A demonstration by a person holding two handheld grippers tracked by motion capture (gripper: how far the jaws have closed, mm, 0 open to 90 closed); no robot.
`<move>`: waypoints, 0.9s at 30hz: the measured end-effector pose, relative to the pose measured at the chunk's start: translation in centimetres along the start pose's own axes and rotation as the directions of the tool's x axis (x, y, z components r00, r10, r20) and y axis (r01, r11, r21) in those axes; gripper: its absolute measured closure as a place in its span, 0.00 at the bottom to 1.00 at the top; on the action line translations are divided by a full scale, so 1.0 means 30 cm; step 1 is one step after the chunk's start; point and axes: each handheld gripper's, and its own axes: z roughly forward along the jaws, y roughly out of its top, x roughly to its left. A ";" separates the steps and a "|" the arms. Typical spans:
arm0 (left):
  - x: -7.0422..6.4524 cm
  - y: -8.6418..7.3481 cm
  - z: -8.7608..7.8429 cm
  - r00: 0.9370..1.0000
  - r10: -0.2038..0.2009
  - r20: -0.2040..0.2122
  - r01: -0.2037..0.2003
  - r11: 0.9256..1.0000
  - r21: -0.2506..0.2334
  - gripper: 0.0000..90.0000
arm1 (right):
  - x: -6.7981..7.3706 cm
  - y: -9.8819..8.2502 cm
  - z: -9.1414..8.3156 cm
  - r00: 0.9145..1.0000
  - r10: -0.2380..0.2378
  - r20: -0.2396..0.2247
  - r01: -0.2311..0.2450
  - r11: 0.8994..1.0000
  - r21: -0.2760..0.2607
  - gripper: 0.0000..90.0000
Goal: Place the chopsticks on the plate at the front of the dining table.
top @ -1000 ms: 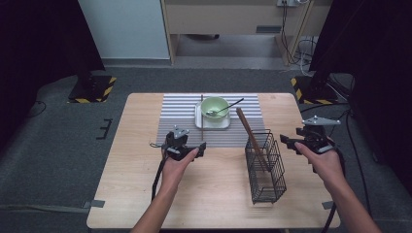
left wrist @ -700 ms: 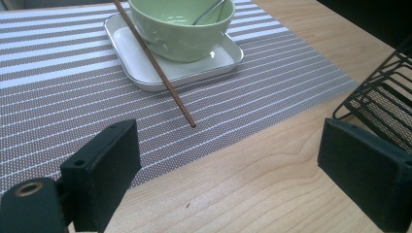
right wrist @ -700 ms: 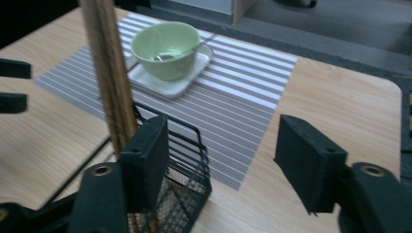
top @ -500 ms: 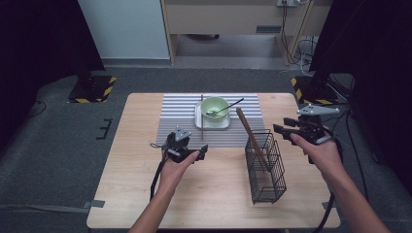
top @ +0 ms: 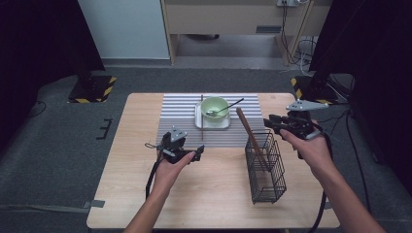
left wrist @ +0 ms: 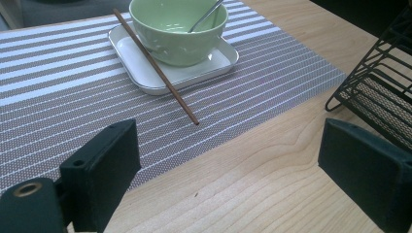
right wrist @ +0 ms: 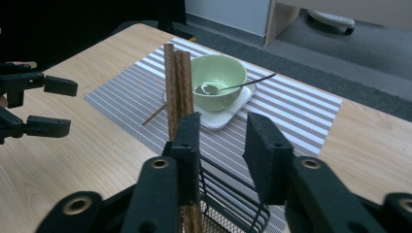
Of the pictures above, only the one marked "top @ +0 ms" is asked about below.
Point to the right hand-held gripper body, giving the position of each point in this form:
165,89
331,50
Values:
299,124

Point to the light wooden desk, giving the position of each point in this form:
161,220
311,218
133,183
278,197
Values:
226,19

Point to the grey striped placemat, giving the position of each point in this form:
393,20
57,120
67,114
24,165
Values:
178,129

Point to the person's right hand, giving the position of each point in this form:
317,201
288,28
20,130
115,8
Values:
315,155

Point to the black stand with striped base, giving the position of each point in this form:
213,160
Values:
312,92
92,90

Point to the brown wooden chopstick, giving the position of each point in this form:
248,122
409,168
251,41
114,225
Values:
202,132

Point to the bundle of brown chopsticks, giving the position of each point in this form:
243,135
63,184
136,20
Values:
247,127

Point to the grey power strip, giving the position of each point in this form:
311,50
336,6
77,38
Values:
288,2

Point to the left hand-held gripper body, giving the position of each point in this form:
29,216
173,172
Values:
171,150

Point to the white square plate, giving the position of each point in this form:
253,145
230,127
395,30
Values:
213,125

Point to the person's left hand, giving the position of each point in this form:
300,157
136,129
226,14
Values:
166,176

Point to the pale green bowl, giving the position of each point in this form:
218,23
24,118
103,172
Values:
214,106

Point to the black curtain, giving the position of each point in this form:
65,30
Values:
372,48
39,48

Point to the grey tape piece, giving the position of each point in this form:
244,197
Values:
95,204
327,205

